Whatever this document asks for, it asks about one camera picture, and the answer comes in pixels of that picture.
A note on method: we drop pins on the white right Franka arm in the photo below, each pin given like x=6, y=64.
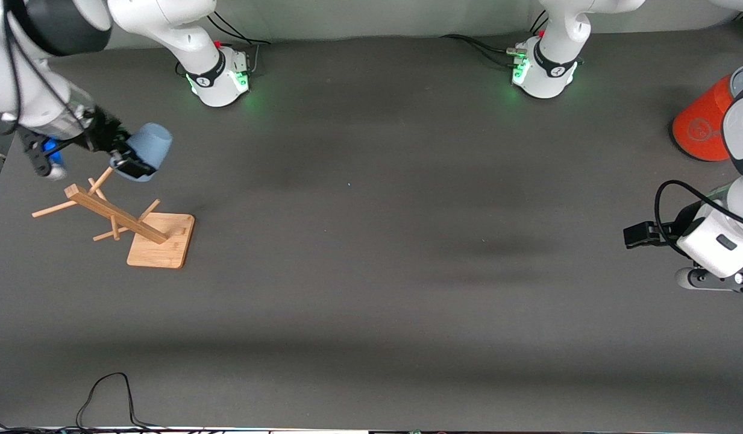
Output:
x=196, y=48

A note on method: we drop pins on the light blue plastic cup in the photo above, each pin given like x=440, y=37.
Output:
x=151, y=144

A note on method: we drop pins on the wooden mug tree rack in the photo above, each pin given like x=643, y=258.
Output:
x=160, y=244

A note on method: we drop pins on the orange can with grey lid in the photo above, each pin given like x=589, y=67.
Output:
x=705, y=126

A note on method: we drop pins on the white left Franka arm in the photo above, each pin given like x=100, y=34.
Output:
x=552, y=72

